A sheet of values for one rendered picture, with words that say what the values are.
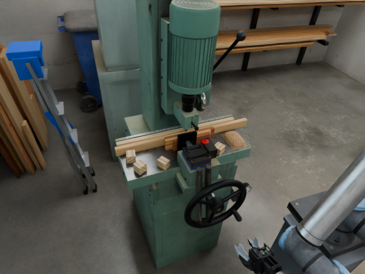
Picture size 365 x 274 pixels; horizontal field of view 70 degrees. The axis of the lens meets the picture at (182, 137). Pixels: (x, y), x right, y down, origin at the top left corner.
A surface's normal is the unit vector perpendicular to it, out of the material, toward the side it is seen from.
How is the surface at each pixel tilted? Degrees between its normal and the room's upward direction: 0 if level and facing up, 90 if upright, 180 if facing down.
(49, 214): 0
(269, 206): 0
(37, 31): 90
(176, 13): 90
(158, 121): 90
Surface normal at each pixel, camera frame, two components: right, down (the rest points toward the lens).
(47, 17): 0.32, 0.62
